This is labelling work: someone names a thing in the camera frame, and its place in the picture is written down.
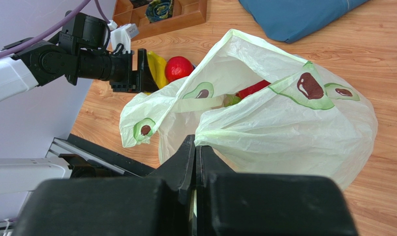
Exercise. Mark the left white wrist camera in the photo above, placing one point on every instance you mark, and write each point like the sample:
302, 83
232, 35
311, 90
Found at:
122, 34

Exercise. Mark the dark green yellow sock roll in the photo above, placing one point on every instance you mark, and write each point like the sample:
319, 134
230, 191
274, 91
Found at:
159, 10

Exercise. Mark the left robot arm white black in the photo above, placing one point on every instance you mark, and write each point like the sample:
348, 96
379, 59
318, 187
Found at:
77, 51

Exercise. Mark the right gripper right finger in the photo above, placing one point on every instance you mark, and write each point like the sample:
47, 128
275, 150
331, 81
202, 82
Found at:
239, 204

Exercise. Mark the yellow banana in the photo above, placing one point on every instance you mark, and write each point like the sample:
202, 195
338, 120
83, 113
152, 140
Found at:
157, 66

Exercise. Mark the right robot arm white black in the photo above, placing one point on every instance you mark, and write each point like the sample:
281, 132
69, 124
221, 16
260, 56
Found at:
20, 177

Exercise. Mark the blue folded hoodie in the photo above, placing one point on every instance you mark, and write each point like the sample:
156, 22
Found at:
291, 20

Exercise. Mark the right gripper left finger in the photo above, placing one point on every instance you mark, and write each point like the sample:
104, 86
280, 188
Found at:
155, 205

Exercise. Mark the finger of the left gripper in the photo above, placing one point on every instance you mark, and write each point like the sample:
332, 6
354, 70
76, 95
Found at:
146, 81

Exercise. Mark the green grape bunch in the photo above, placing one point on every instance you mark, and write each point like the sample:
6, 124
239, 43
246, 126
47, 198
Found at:
231, 99

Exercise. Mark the wooden compartment tray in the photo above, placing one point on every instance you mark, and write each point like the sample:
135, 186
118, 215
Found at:
185, 13

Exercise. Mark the pale green plastic bag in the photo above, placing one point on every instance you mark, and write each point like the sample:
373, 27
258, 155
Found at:
308, 121

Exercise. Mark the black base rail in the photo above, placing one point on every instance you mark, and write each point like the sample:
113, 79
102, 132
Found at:
87, 159

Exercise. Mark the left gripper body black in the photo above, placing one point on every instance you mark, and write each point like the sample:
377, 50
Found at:
116, 69

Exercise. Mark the shiny red apple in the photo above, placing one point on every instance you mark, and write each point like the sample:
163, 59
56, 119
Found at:
252, 89
178, 67

